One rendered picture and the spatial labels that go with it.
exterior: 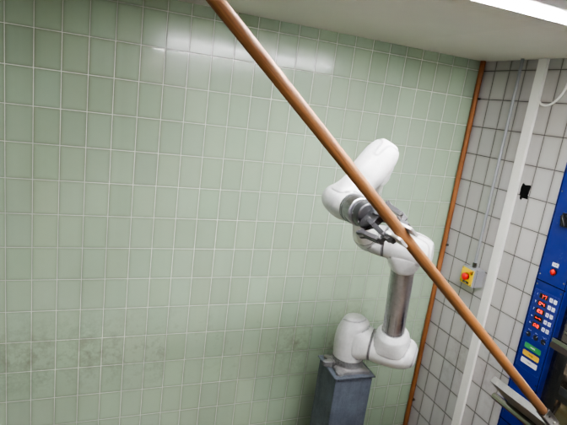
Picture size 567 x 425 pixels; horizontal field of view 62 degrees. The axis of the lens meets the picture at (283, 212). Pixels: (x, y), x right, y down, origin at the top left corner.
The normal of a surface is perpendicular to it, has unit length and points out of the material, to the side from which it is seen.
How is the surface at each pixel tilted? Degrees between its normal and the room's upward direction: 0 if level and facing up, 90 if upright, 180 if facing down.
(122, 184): 90
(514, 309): 90
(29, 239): 90
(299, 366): 90
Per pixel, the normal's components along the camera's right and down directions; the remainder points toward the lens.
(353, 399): 0.31, 0.26
